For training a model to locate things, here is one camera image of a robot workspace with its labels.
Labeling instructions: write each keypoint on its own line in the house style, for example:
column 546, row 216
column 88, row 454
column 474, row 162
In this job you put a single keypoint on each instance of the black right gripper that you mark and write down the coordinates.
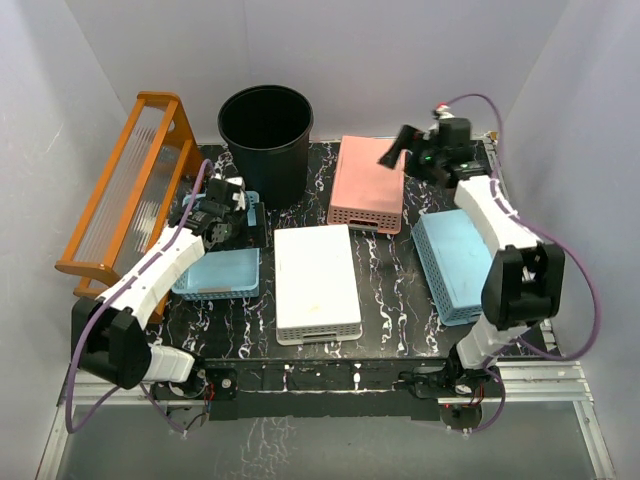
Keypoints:
column 402, row 142

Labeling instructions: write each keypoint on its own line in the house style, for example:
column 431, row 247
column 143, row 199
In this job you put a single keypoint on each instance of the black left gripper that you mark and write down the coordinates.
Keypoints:
column 254, row 236

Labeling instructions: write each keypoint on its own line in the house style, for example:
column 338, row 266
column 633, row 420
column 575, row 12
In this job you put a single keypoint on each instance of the small blue perforated basket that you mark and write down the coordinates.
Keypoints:
column 221, row 275

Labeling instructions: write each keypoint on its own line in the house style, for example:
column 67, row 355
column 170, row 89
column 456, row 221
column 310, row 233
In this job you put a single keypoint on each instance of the pink perforated plastic basket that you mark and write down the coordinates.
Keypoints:
column 365, row 194

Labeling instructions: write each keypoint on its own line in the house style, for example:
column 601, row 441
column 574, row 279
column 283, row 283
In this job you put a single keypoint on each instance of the white perforated plastic basket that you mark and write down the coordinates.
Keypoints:
column 315, row 286

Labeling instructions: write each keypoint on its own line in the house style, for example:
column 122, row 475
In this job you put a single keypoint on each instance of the black plastic bucket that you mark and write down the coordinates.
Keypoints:
column 267, row 131

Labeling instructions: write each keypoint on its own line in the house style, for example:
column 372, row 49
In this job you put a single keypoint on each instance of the large blue perforated basket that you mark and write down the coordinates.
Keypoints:
column 455, row 262

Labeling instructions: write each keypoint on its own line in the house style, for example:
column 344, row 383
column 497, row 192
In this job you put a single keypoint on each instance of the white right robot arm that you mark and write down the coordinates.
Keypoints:
column 524, row 281

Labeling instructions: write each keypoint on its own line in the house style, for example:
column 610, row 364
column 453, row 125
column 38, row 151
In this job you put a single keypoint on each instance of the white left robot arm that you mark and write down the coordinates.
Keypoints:
column 209, row 250

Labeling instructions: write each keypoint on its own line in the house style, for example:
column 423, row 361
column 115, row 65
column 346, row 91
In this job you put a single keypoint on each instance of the orange wooden rack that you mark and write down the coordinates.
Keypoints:
column 132, row 199

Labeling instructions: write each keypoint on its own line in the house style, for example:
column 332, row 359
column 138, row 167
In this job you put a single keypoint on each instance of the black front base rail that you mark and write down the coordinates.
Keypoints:
column 320, row 387

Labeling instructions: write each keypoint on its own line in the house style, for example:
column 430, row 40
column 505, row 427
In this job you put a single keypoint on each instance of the aluminium frame profile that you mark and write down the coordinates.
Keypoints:
column 546, row 429

